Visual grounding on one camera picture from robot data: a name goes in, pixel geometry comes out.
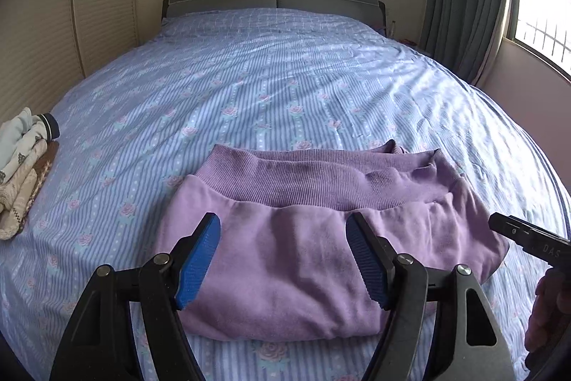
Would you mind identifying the cream slatted wardrobe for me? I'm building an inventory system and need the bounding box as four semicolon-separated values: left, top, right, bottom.
0;0;143;114

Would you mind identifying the bed with blue floral sheet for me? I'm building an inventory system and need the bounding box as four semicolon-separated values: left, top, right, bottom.
0;7;571;381

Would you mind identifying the window with grille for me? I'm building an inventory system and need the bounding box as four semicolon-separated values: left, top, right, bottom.
504;0;571;80

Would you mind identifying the purple sweater with green print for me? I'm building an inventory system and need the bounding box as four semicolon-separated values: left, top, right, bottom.
154;139;510;341

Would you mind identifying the person's right hand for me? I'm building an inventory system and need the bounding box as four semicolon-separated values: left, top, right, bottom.
524;271;571;357

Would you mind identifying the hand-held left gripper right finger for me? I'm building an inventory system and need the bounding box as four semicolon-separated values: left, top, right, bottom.
345;211;530;381

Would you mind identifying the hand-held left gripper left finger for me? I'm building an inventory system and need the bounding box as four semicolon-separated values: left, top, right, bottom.
49;211;222;381

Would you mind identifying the cream knitted folded garment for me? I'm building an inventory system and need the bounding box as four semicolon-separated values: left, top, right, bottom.
0;139;49;241

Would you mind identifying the brown patterned folded garment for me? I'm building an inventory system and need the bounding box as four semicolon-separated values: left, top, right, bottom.
18;140;60;225

